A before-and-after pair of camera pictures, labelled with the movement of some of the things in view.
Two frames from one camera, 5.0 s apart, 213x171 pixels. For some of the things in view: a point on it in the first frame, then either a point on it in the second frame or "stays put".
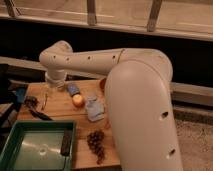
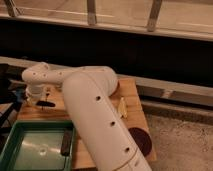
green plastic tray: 35,145 stays put
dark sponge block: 66,143 stays put
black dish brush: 31,102 to 45,103
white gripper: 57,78 to 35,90
